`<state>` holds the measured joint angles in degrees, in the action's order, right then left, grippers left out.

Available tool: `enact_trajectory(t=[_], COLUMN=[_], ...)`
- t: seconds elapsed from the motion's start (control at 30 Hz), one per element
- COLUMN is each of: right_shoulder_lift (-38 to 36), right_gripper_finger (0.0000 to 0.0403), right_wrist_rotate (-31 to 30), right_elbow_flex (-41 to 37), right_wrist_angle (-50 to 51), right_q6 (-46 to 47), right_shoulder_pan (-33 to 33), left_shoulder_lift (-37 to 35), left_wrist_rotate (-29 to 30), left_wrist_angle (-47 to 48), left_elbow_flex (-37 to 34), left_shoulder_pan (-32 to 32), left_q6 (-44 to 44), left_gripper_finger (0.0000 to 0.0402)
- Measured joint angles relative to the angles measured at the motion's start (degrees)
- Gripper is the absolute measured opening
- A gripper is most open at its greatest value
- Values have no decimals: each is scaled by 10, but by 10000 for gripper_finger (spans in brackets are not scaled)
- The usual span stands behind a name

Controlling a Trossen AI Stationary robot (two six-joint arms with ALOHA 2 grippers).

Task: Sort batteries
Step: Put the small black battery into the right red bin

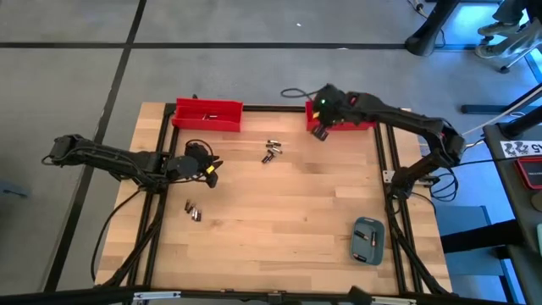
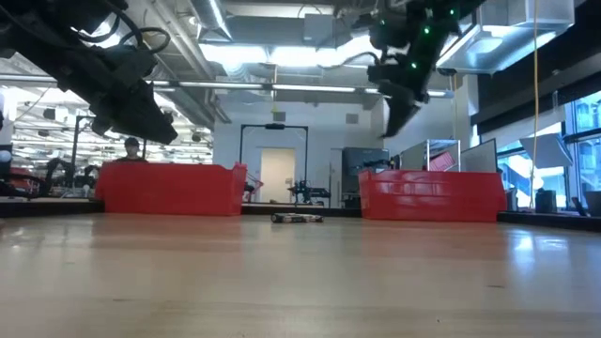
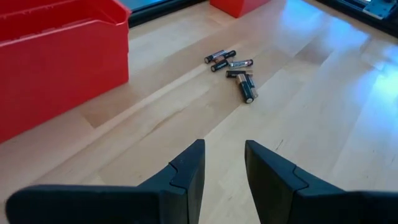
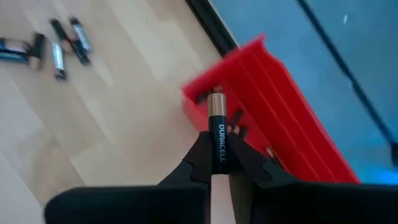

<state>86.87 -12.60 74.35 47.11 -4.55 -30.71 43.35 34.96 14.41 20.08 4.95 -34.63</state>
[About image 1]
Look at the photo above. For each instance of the black desk foot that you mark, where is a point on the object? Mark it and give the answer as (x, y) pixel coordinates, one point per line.
(478, 109)

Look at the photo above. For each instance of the black desk leg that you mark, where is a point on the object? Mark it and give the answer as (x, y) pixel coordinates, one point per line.
(427, 34)

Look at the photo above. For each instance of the red plastic bin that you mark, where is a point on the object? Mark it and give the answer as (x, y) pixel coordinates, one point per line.
(351, 126)
(190, 111)

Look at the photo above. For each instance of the black table frame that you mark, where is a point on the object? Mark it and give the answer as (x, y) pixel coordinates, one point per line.
(275, 108)

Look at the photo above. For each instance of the white paper tag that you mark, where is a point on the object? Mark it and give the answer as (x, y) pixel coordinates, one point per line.
(521, 149)

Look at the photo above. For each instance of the dark grey side table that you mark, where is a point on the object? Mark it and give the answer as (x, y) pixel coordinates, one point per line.
(508, 203)

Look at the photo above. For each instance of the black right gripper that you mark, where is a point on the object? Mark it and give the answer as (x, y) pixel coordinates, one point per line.
(332, 108)

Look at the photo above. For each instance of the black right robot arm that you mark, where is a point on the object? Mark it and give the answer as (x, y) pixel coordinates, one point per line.
(406, 120)

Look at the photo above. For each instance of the blue-grey plastic tray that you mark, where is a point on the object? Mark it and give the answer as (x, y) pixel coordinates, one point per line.
(377, 254)

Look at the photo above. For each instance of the grey office chair base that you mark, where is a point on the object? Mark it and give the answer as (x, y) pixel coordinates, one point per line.
(521, 46)

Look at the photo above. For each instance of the red black tablet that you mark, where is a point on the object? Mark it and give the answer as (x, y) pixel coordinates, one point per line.
(531, 173)

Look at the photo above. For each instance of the batteries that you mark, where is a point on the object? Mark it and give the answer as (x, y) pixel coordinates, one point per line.
(271, 155)

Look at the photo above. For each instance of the large black copper battery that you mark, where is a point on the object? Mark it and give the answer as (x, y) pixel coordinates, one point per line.
(361, 235)

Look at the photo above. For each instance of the person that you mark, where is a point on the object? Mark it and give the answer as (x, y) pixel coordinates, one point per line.
(497, 29)

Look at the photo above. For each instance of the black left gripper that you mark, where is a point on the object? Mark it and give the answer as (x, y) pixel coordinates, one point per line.
(186, 167)

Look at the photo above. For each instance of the silver rig bracket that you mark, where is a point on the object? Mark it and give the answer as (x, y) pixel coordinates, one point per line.
(394, 301)
(156, 295)

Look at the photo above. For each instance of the black rig crossbar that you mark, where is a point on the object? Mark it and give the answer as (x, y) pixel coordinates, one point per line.
(63, 296)

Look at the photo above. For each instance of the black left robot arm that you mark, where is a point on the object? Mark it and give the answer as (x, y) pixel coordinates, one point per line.
(106, 156)

